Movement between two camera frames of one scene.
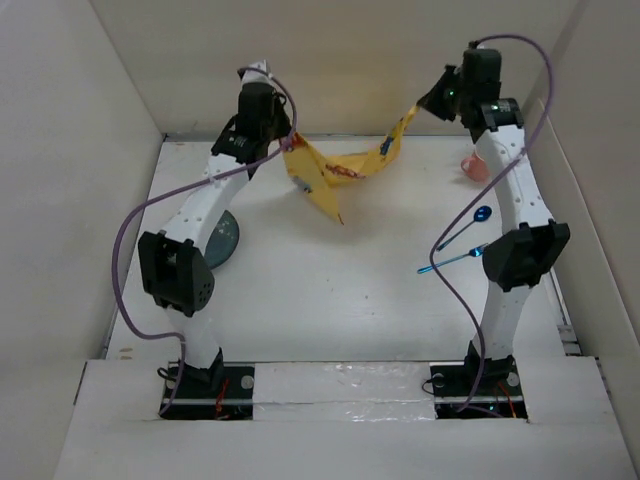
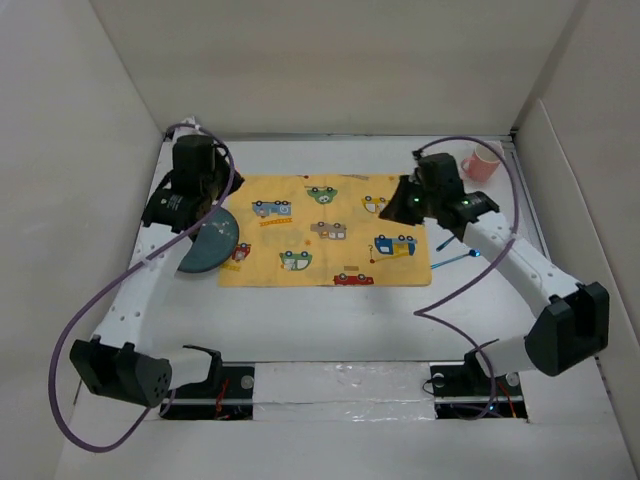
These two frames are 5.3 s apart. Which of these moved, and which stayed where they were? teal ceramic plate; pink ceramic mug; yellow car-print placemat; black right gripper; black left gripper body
Moved: yellow car-print placemat; black left gripper body; black right gripper
Stayed: pink ceramic mug; teal ceramic plate
